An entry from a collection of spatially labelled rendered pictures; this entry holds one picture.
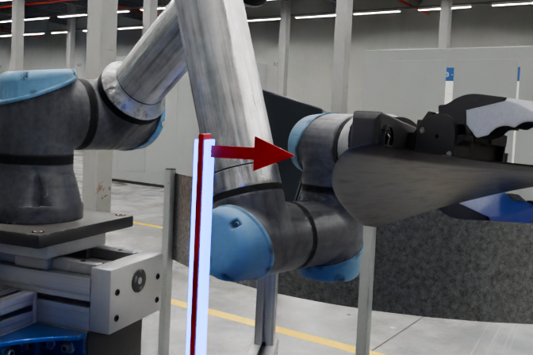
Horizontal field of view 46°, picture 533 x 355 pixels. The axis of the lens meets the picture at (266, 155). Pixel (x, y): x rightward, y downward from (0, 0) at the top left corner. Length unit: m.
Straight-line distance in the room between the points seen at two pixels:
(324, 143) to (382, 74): 6.33
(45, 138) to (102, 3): 6.28
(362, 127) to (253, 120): 0.15
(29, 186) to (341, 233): 0.48
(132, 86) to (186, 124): 9.49
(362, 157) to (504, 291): 2.02
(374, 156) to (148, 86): 0.68
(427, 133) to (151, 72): 0.50
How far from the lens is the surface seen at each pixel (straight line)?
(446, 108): 0.58
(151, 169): 11.02
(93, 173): 7.19
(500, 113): 0.54
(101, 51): 7.16
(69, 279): 0.93
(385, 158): 0.35
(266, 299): 0.99
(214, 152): 0.43
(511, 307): 2.38
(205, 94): 0.66
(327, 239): 0.69
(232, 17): 0.68
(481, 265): 2.31
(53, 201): 0.98
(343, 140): 0.67
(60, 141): 0.99
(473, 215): 0.55
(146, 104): 1.02
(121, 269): 0.90
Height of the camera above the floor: 1.20
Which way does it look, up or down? 3 degrees down
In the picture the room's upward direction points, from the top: 3 degrees clockwise
